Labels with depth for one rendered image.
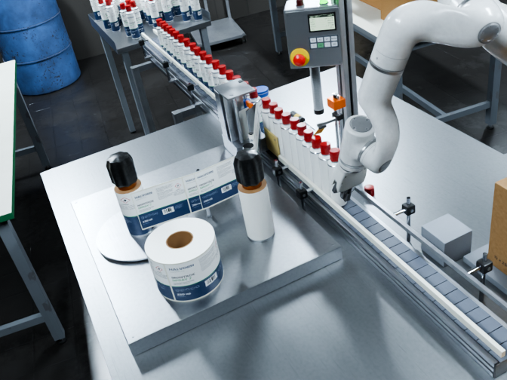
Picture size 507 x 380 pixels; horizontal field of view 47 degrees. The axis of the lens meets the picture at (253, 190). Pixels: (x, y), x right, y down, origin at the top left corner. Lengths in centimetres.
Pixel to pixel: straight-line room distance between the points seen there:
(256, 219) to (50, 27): 416
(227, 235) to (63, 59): 410
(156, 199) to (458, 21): 102
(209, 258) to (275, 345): 29
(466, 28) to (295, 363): 90
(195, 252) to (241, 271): 19
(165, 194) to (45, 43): 391
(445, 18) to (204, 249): 84
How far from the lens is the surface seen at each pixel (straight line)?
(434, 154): 225
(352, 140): 162
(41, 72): 572
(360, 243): 178
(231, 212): 197
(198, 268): 162
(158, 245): 167
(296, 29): 183
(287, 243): 180
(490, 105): 398
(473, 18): 143
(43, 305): 286
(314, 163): 192
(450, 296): 162
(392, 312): 164
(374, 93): 153
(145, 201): 187
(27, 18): 558
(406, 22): 145
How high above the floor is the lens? 204
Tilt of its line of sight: 34 degrees down
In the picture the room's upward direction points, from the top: 11 degrees counter-clockwise
